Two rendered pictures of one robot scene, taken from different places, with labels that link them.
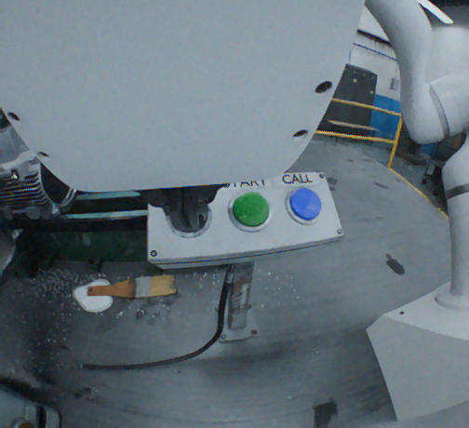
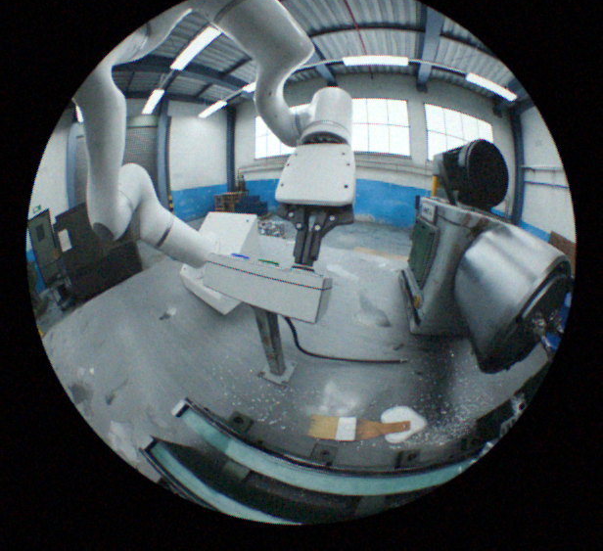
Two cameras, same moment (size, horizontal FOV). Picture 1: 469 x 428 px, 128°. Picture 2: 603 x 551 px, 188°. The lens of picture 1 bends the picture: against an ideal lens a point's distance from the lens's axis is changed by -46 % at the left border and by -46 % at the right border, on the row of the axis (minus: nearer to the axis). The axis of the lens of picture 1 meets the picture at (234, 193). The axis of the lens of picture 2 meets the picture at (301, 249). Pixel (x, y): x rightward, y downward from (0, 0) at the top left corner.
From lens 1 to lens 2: 31 cm
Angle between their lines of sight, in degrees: 118
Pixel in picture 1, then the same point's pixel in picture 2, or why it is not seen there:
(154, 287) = (332, 426)
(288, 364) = not seen: hidden behind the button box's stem
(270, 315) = (254, 360)
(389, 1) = (117, 117)
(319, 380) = not seen: hidden behind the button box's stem
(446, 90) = (125, 185)
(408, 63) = (112, 174)
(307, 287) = (213, 356)
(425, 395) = not seen: hidden behind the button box
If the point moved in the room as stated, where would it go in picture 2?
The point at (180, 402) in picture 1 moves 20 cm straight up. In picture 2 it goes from (339, 340) to (351, 277)
